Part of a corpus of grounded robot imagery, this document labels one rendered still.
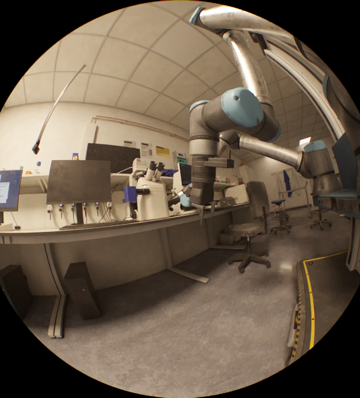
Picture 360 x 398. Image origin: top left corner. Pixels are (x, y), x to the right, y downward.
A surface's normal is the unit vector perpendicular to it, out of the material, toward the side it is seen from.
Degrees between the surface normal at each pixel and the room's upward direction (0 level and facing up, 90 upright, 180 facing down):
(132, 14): 180
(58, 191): 86
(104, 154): 86
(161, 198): 91
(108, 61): 180
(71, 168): 86
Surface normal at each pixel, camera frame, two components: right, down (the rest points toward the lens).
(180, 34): 0.15, 0.98
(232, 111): -0.72, 0.67
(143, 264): 0.65, -0.18
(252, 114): 0.31, 0.26
